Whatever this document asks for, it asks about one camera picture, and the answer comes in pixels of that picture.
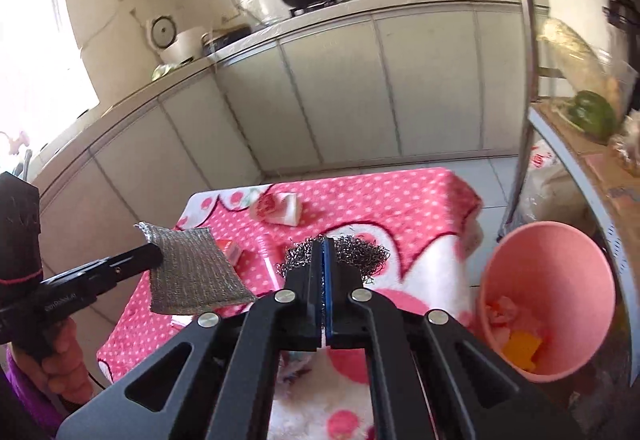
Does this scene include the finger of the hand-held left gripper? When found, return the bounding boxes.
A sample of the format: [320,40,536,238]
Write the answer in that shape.
[39,242,164,317]

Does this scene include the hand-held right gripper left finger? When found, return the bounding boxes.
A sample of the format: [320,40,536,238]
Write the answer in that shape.
[55,237,327,440]

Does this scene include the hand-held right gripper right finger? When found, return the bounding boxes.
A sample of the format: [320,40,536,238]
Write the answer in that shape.
[322,237,583,440]

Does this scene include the steel wool scrubber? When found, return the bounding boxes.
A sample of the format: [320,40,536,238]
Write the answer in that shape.
[276,234,392,285]

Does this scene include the silver mesh scouring pad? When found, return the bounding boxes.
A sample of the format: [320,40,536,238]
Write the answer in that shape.
[133,221,257,315]

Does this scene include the pink foil wrapper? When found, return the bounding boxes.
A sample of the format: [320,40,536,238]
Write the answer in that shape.
[485,294,532,337]

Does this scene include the pink plastic bucket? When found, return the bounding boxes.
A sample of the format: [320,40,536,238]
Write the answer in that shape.
[476,221,617,387]

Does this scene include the person's left forearm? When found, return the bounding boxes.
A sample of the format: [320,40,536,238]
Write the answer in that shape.
[0,349,68,440]

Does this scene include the person's left hand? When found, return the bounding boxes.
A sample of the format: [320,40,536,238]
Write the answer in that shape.
[14,317,97,415]

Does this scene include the red cardboard box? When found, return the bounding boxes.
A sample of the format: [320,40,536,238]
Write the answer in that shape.
[216,239,247,267]

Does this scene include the white paper cup red print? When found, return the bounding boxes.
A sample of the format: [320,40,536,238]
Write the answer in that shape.
[249,193,304,227]

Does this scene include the pink polka dot blanket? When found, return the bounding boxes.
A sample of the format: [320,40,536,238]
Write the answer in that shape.
[96,167,485,440]

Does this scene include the grey kitchen cabinets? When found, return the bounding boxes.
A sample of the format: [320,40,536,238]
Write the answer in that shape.
[30,0,531,341]

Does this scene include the white rice cooker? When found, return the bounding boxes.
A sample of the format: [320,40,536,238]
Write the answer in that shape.
[147,16,177,51]

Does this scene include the black induction cooker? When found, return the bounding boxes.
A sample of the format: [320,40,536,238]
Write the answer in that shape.
[201,24,252,59]

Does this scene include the white sack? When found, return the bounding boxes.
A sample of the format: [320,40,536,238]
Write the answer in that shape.
[519,139,582,227]

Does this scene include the metal shelf rack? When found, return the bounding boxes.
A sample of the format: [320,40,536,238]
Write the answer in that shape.
[495,0,640,440]

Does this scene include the green bell pepper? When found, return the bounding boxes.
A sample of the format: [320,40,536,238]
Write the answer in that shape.
[572,90,619,139]

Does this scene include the clear bag of food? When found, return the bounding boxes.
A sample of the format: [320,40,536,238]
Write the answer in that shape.
[536,17,637,121]

